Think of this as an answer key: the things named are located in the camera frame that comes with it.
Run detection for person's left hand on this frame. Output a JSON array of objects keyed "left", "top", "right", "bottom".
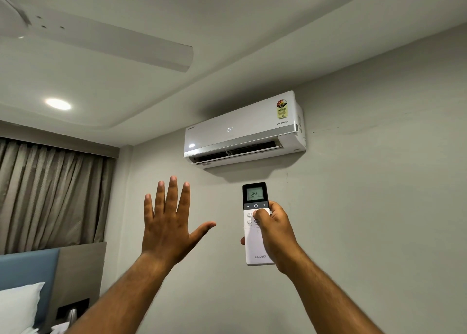
[{"left": 141, "top": 176, "right": 217, "bottom": 267}]

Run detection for beige pleated curtain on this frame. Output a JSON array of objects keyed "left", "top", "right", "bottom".
[{"left": 0, "top": 137, "right": 116, "bottom": 255}]

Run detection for blue padded headboard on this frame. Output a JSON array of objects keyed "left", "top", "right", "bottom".
[{"left": 0, "top": 249, "right": 61, "bottom": 327}]

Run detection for person's left forearm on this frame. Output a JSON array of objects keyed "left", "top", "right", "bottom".
[{"left": 65, "top": 252, "right": 174, "bottom": 334}]

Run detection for white ceiling fan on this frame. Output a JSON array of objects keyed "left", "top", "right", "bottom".
[{"left": 0, "top": 0, "right": 193, "bottom": 73}]

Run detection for white air conditioner remote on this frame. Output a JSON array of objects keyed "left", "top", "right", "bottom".
[{"left": 242, "top": 182, "right": 276, "bottom": 266}]

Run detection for grey wooden wall panel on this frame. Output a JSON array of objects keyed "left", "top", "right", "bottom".
[{"left": 44, "top": 241, "right": 107, "bottom": 334}]

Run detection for white wall air conditioner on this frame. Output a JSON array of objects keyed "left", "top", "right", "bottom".
[{"left": 183, "top": 91, "right": 307, "bottom": 169}]

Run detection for white pillow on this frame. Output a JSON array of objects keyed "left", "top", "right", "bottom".
[{"left": 0, "top": 282, "right": 46, "bottom": 334}]

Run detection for person's right hand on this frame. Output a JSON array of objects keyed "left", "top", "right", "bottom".
[{"left": 240, "top": 200, "right": 303, "bottom": 274}]

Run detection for round recessed ceiling light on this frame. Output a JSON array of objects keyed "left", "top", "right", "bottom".
[{"left": 45, "top": 97, "right": 72, "bottom": 111}]

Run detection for person's right forearm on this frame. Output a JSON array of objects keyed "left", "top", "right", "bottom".
[{"left": 281, "top": 246, "right": 384, "bottom": 334}]

